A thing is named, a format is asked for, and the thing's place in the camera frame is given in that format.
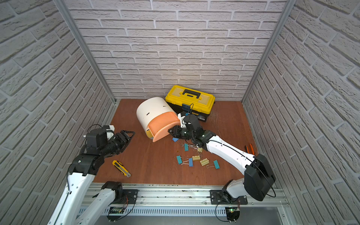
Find orange top drawer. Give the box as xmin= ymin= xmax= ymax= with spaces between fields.
xmin=146 ymin=112 xmax=181 ymax=142

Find round white drawer cabinet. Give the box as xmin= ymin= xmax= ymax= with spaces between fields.
xmin=136 ymin=97 xmax=176 ymax=133

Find yellow binder clip small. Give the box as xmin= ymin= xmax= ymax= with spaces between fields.
xmin=183 ymin=155 xmax=201 ymax=164

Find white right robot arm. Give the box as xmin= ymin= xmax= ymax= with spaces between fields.
xmin=168 ymin=125 xmax=276 ymax=203

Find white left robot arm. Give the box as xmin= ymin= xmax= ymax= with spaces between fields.
xmin=48 ymin=125 xmax=135 ymax=225

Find teal binder clip upper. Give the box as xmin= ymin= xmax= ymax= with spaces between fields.
xmin=181 ymin=143 xmax=189 ymax=152

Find teal binder clip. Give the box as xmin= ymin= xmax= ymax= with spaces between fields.
xmin=181 ymin=143 xmax=189 ymax=152
xmin=206 ymin=160 xmax=220 ymax=169
xmin=176 ymin=156 xmax=183 ymax=165

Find blue binder clip lower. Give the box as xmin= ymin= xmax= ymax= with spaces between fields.
xmin=182 ymin=158 xmax=194 ymax=167

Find teal binder clip left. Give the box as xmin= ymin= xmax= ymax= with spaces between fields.
xmin=176 ymin=156 xmax=183 ymax=165

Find teal binder clip lower right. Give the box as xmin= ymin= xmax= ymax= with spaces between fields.
xmin=206 ymin=160 xmax=220 ymax=169

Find yellow utility knife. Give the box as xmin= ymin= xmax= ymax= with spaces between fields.
xmin=112 ymin=160 xmax=131 ymax=178

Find yellow black toolbox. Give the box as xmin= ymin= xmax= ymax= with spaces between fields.
xmin=165 ymin=85 xmax=216 ymax=122

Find left circuit board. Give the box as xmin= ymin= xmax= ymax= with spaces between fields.
xmin=107 ymin=207 xmax=126 ymax=222

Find circuit board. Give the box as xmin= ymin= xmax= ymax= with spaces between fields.
xmin=225 ymin=207 xmax=240 ymax=223
xmin=107 ymin=207 xmax=126 ymax=222

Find right circuit board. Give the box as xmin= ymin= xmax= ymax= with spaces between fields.
xmin=225 ymin=207 xmax=240 ymax=223

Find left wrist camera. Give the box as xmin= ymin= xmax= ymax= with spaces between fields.
xmin=85 ymin=128 xmax=114 ymax=149

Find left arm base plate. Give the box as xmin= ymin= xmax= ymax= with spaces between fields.
xmin=97 ymin=188 xmax=139 ymax=205

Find orange handled pliers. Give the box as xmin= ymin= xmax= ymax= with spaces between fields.
xmin=245 ymin=143 xmax=255 ymax=155

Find aluminium rail frame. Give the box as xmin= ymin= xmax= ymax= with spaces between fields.
xmin=79 ymin=183 xmax=291 ymax=221

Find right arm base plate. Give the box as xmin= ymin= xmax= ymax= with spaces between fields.
xmin=210 ymin=189 xmax=248 ymax=205

